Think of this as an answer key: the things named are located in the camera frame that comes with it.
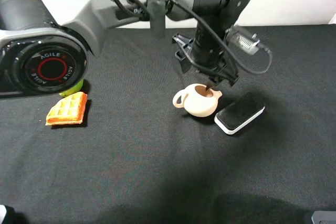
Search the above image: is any black camera cable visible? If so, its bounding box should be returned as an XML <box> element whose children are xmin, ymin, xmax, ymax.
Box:
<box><xmin>70</xmin><ymin>0</ymin><xmax>274</xmax><ymax>78</ymax></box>

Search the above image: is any orange waffle toy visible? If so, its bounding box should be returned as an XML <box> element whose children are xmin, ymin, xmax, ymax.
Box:
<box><xmin>46</xmin><ymin>92</ymin><xmax>88</xmax><ymax>126</ymax></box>

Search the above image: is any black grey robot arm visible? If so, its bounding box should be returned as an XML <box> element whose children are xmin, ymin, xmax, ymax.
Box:
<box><xmin>1</xmin><ymin>0</ymin><xmax>250</xmax><ymax>99</ymax></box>

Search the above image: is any black white board eraser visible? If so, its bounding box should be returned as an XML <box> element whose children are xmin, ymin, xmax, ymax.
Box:
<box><xmin>214</xmin><ymin>92</ymin><xmax>265</xmax><ymax>135</ymax></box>

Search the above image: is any green lime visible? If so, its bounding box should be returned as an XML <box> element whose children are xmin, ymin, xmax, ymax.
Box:
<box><xmin>59</xmin><ymin>79</ymin><xmax>84</xmax><ymax>98</ymax></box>

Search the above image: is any black table cloth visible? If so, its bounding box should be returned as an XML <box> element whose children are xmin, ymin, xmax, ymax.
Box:
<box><xmin>1</xmin><ymin>25</ymin><xmax>335</xmax><ymax>223</ymax></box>

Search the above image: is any beige ceramic teapot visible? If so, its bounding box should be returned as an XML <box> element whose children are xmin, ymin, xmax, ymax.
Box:
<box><xmin>172</xmin><ymin>83</ymin><xmax>223</xmax><ymax>118</ymax></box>

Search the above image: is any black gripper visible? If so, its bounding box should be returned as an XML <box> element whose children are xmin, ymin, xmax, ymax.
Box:
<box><xmin>172</xmin><ymin>32</ymin><xmax>238</xmax><ymax>95</ymax></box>

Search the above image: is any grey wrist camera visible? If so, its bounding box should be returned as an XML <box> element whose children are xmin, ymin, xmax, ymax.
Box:
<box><xmin>226</xmin><ymin>25</ymin><xmax>260</xmax><ymax>56</ymax></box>

